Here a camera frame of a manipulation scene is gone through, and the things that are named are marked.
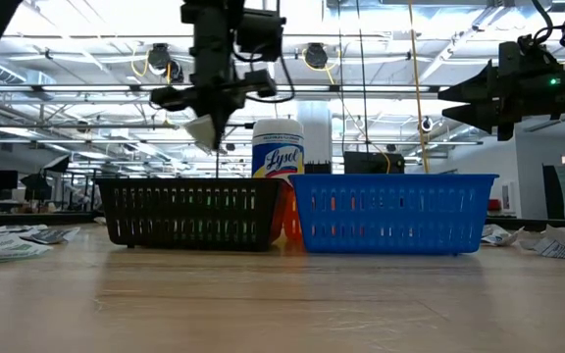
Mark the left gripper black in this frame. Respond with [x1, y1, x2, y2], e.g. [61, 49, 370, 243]
[149, 0, 279, 152]

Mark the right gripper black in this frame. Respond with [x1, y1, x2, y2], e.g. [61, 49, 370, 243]
[437, 36, 561, 142]

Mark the Lysol wipes canister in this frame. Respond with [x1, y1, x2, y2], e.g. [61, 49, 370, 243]
[251, 118, 306, 184]

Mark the black plastic basket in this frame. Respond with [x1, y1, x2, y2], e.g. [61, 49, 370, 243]
[94, 176, 289, 253]

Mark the green plastic basket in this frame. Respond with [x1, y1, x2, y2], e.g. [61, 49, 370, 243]
[115, 188, 260, 242]

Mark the white pillar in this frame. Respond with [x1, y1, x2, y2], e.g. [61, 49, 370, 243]
[296, 100, 334, 166]

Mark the blue plastic basket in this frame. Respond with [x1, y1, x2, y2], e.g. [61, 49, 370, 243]
[287, 173, 500, 256]

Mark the orange plastic basket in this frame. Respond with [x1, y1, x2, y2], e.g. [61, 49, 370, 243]
[268, 179, 362, 243]

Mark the black monitor back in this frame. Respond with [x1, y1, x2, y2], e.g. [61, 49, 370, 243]
[343, 150, 406, 176]

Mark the black left camera cable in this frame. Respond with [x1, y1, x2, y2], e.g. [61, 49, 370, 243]
[242, 0, 297, 105]

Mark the black camera cable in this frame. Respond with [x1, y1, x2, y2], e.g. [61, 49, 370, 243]
[529, 0, 565, 48]
[242, 0, 297, 105]

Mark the black ceiling cable reel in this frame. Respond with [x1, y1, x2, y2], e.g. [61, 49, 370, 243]
[303, 42, 330, 71]
[146, 42, 173, 71]

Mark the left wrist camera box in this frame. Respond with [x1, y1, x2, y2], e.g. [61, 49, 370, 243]
[235, 8, 287, 63]

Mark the black right camera cable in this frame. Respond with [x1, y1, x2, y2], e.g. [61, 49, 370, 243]
[529, 0, 565, 48]

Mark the thick black hanging cable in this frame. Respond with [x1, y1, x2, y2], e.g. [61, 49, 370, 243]
[354, 0, 369, 154]

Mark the thin black hanging cable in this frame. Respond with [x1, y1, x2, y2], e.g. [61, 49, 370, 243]
[335, 0, 346, 158]

